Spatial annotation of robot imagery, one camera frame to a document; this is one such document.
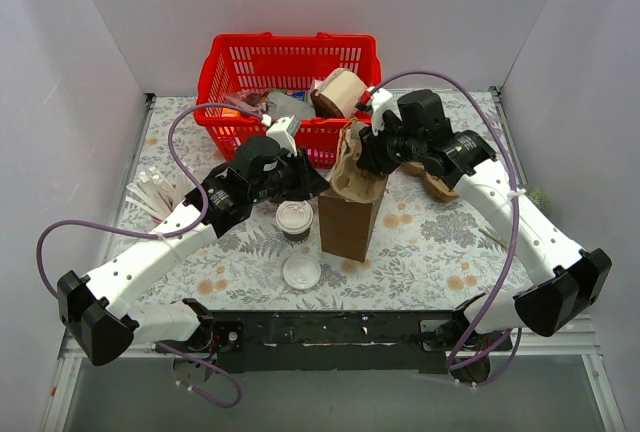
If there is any brown paper bag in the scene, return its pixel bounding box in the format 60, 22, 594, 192
318, 184, 386, 262

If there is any black paper coffee cup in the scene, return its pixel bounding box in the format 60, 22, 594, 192
282, 227, 311, 243

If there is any white plastic cup lid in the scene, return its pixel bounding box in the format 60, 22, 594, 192
282, 253, 321, 290

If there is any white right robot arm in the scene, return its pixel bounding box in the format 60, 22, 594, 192
358, 89, 612, 350

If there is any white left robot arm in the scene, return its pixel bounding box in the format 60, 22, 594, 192
57, 136, 329, 366

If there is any brown cardboard cup carrier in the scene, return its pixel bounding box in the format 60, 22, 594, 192
401, 162, 459, 203

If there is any grey crumpled pouch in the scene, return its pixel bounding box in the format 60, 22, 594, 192
267, 91, 316, 120

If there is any clear plastic snack packet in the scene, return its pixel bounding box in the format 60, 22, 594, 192
224, 92, 268, 117

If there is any orange snack box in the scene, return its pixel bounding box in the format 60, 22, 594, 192
220, 107, 242, 118

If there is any red plastic shopping basket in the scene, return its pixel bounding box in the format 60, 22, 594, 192
194, 32, 381, 169

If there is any pink cup of straws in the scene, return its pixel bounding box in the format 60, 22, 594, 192
125, 166, 193, 224

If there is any green melon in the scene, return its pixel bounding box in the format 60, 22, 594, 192
527, 187, 551, 216

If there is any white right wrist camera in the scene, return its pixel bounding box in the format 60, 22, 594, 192
356, 87, 393, 136

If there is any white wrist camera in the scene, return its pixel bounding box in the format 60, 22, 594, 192
356, 87, 393, 136
261, 114, 301, 156

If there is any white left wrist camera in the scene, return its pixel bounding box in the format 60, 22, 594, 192
261, 114, 301, 156

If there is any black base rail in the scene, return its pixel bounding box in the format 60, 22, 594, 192
64, 307, 596, 373

